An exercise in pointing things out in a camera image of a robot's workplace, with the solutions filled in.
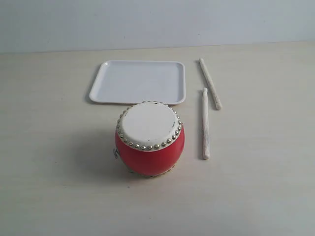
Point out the white wooden drumstick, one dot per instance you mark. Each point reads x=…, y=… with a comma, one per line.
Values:
x=205, y=125
x=210, y=84

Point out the red small drum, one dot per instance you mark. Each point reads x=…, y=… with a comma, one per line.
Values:
x=149, y=138

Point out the white rectangular tray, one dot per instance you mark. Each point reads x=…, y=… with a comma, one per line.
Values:
x=135, y=81

